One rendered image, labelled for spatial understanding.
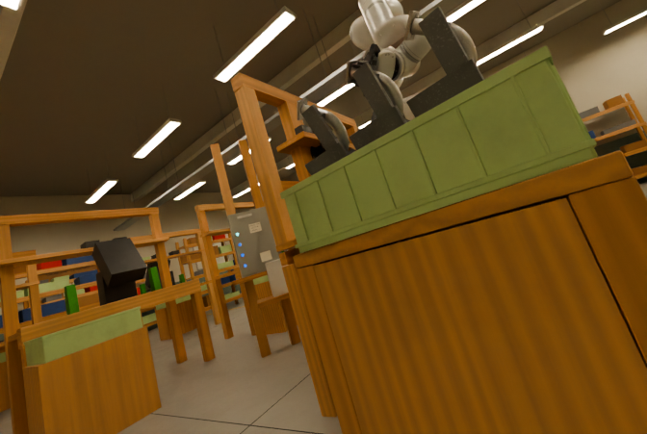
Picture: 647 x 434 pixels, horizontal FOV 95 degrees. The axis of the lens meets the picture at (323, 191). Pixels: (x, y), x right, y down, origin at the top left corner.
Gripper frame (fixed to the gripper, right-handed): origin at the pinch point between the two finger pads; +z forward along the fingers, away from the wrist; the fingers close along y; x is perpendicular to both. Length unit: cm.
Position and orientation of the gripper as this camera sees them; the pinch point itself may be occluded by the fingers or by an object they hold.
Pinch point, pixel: (360, 73)
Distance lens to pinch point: 80.2
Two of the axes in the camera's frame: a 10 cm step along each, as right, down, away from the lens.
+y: 0.8, -8.4, -5.4
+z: -5.8, 4.0, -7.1
